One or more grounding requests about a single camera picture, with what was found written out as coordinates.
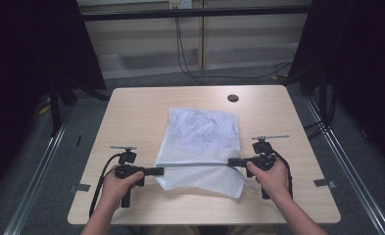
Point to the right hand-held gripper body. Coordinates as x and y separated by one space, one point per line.
264 160

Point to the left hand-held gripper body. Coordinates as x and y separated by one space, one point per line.
127 158

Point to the white mesh laundry bag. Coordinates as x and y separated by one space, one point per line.
209 179

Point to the person's right hand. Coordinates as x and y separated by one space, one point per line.
275 182

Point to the person's left hand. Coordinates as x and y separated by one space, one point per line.
113 189

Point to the white crumpled garment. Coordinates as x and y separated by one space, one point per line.
200 129

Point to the small black floor item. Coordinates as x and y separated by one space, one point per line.
79 140

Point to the grey tape strip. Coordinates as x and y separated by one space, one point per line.
79 188
324 183

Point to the round dark table grommet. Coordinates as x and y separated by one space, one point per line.
232 98

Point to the black metal stand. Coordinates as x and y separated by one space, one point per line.
54 111
323 98

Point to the yellow floor item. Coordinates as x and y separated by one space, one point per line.
44 110

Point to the black curtain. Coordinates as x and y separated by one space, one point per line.
360 65
23 65

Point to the aluminium floor rail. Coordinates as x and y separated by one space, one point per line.
36 182
353 182

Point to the black horizontal frame bar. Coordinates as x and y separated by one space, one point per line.
196 13

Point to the white wall socket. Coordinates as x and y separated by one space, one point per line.
180 3

